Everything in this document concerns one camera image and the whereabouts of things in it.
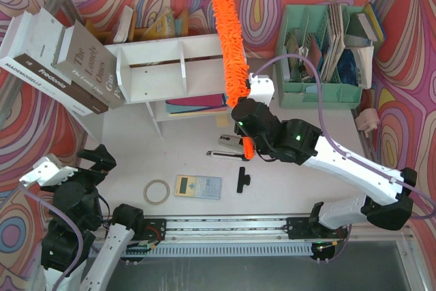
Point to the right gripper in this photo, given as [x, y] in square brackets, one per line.
[246, 114]

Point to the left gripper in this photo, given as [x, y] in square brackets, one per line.
[94, 167]

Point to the clear tape roll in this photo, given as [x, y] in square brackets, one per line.
[156, 192]

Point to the black clip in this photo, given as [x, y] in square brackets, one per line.
[244, 179]

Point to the orange microfiber duster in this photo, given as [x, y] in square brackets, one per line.
[236, 69]

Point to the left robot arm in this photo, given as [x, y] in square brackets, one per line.
[65, 250]

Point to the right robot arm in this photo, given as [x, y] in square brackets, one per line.
[384, 201]

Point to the white wooden bookshelf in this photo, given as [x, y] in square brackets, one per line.
[152, 72]

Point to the white side shelf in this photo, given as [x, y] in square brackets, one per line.
[93, 124]

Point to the black silver stapler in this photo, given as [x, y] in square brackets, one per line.
[234, 143]

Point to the yellow sticky notes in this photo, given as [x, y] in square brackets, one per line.
[222, 120]

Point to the stack of coloured paper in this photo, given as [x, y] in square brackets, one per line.
[197, 105]

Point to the pink pig figurine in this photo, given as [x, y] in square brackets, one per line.
[367, 121]

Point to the beige blue calculator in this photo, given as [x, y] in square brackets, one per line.
[200, 187]

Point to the grey book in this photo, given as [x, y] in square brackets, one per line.
[90, 65]

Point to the mint green desk organizer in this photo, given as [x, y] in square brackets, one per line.
[316, 32]

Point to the white book Mademoiselle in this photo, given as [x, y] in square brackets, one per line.
[15, 59]

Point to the brown book Fredonia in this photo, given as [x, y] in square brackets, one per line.
[43, 44]

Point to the books behind shelf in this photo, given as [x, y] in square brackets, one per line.
[127, 29]

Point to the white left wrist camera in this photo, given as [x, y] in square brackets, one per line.
[48, 171]

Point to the aluminium mounting rail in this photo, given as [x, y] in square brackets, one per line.
[241, 229]

